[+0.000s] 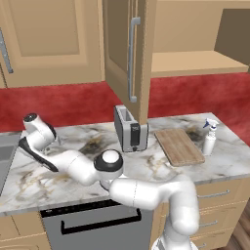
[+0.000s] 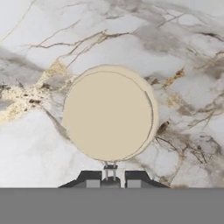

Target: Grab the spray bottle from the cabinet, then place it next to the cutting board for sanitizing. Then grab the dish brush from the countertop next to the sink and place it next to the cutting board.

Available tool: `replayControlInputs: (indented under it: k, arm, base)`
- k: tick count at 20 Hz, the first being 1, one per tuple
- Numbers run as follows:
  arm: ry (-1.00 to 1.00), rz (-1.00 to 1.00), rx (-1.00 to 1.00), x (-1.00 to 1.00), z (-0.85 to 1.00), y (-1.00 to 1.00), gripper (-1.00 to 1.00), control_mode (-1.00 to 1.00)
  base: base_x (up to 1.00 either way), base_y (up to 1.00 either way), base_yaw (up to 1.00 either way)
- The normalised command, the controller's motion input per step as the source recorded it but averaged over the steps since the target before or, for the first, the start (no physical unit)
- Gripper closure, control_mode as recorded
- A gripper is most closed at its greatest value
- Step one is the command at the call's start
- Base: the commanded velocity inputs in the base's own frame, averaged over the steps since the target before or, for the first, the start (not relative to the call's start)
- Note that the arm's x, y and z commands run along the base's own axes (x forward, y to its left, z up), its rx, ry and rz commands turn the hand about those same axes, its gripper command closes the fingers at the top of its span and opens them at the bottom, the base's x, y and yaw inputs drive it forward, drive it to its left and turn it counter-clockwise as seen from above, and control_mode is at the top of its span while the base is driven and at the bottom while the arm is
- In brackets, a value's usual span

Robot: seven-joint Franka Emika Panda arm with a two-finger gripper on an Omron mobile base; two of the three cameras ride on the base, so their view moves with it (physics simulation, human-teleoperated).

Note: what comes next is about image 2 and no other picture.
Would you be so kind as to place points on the round beige stool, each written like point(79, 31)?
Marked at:
point(109, 113)

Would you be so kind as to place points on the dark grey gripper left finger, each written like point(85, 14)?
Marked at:
point(87, 178)

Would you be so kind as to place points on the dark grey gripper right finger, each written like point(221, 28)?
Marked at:
point(138, 178)

